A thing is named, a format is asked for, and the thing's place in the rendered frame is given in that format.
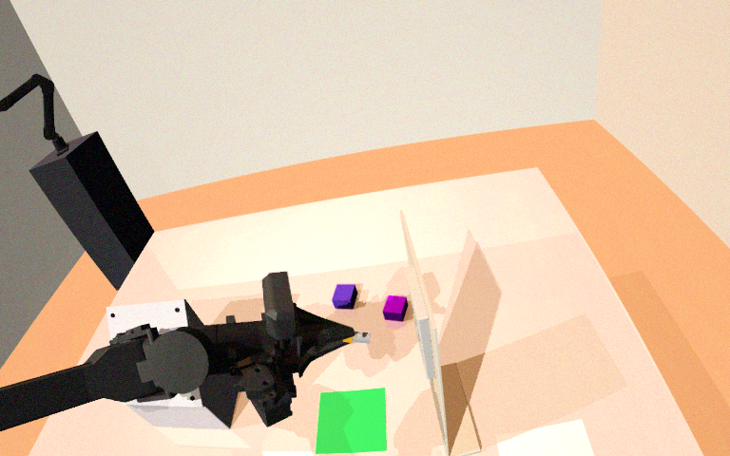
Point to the green flat square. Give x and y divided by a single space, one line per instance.
351 421

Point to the purple cube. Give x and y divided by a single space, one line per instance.
344 296

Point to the magenta cube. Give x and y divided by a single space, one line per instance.
395 308

